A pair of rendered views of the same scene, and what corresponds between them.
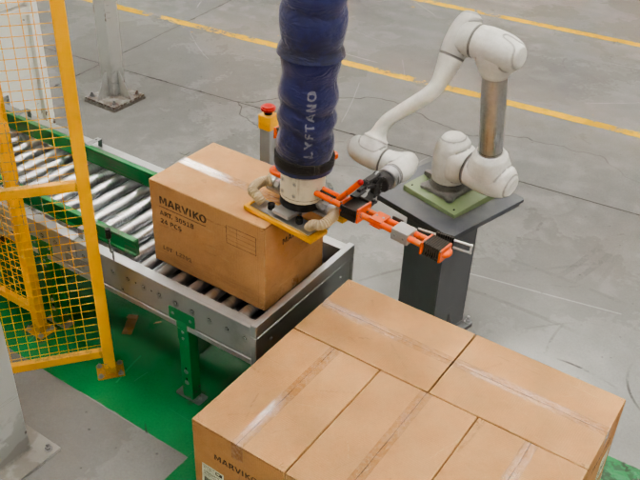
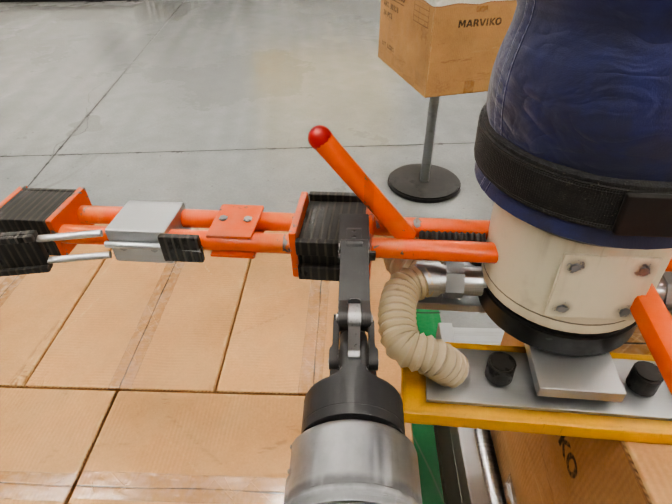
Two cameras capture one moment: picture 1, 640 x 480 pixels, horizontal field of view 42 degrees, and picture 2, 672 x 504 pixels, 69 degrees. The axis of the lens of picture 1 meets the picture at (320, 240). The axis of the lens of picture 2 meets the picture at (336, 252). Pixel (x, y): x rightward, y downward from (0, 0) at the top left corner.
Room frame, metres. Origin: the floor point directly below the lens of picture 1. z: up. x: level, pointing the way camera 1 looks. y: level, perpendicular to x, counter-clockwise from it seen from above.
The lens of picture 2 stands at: (2.97, -0.35, 1.39)
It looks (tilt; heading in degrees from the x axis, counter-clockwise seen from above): 38 degrees down; 149
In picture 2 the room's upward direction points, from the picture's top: straight up
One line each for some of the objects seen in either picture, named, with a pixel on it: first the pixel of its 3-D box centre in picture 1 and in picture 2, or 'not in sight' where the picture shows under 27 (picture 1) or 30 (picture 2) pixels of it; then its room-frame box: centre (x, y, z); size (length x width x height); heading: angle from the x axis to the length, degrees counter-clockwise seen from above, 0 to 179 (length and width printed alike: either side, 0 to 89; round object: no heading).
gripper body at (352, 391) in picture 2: (378, 185); (353, 391); (2.77, -0.22, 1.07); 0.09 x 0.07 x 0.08; 147
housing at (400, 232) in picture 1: (403, 233); (150, 231); (2.46, -0.29, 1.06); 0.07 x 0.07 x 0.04; 52
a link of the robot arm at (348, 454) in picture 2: (389, 177); (352, 484); (2.83, -0.26, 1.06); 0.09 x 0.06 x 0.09; 57
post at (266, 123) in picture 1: (268, 207); not in sight; (3.48, 0.26, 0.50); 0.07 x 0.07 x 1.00; 57
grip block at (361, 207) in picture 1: (355, 208); (334, 234); (2.59, -0.12, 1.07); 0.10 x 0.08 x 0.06; 142
